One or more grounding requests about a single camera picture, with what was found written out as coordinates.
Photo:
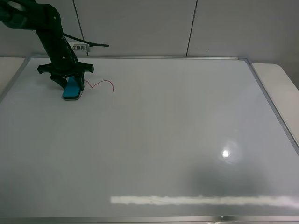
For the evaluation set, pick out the teal whiteboard eraser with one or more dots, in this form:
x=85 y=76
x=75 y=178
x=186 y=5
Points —
x=72 y=90

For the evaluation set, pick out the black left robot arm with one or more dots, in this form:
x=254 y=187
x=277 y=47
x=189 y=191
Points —
x=45 y=20

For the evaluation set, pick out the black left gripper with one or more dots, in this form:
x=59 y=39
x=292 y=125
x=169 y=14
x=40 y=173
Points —
x=62 y=66

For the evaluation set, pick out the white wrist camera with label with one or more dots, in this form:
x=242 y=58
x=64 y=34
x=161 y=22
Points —
x=78 y=46

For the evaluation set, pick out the white whiteboard with aluminium frame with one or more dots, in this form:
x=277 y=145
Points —
x=150 y=140

